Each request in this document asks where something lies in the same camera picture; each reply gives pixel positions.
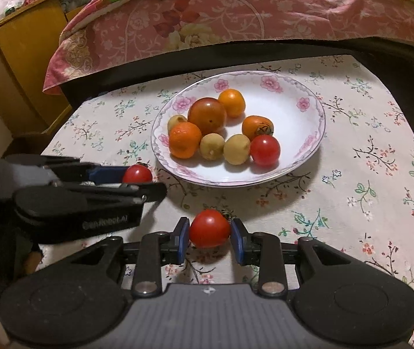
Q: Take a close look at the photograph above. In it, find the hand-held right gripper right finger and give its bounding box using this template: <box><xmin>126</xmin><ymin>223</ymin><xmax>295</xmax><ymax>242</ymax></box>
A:
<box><xmin>230</xmin><ymin>218</ymin><xmax>357</xmax><ymax>296</ymax></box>

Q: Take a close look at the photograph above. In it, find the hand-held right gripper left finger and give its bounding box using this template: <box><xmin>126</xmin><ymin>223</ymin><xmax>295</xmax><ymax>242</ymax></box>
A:
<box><xmin>62</xmin><ymin>217</ymin><xmax>190</xmax><ymax>297</ymax></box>

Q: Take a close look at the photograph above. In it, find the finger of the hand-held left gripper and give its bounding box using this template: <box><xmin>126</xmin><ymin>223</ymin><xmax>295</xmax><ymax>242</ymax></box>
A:
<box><xmin>42</xmin><ymin>155</ymin><xmax>132</xmax><ymax>184</ymax></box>
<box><xmin>60</xmin><ymin>182</ymin><xmax>167</xmax><ymax>206</ymax></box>

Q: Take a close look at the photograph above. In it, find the small red tomato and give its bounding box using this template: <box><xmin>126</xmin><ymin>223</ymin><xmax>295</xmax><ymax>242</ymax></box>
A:
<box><xmin>122</xmin><ymin>164</ymin><xmax>153</xmax><ymax>184</ymax></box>
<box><xmin>190</xmin><ymin>209</ymin><xmax>231</xmax><ymax>249</ymax></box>
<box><xmin>250</xmin><ymin>134</ymin><xmax>281</xmax><ymax>167</ymax></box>

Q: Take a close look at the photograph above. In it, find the small tan longan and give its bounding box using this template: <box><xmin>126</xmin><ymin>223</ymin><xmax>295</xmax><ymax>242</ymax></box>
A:
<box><xmin>200</xmin><ymin>134</ymin><xmax>225</xmax><ymax>161</ymax></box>
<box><xmin>167</xmin><ymin>114</ymin><xmax>188</xmax><ymax>133</ymax></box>
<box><xmin>223</xmin><ymin>134</ymin><xmax>252</xmax><ymax>165</ymax></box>

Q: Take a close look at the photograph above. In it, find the white floral plate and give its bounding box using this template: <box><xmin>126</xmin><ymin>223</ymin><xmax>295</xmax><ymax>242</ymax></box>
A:
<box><xmin>151</xmin><ymin>71</ymin><xmax>327</xmax><ymax>189</ymax></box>

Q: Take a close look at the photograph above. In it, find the large orange-red tomato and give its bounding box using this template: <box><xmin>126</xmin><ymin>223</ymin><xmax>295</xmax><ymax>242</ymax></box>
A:
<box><xmin>187</xmin><ymin>97</ymin><xmax>227</xmax><ymax>136</ymax></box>

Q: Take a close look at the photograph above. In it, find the white floral tablecloth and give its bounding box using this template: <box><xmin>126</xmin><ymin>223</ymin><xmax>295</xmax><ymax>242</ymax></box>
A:
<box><xmin>40</xmin><ymin>54</ymin><xmax>414</xmax><ymax>349</ymax></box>

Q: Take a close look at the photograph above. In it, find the yellow wooden cabinet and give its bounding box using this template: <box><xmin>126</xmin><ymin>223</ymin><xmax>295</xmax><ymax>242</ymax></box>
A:
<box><xmin>0</xmin><ymin>0</ymin><xmax>120</xmax><ymax>137</ymax></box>

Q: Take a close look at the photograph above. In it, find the pink floral bed sheet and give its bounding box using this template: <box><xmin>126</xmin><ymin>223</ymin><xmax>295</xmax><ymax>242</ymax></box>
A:
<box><xmin>43</xmin><ymin>0</ymin><xmax>414</xmax><ymax>96</ymax></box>

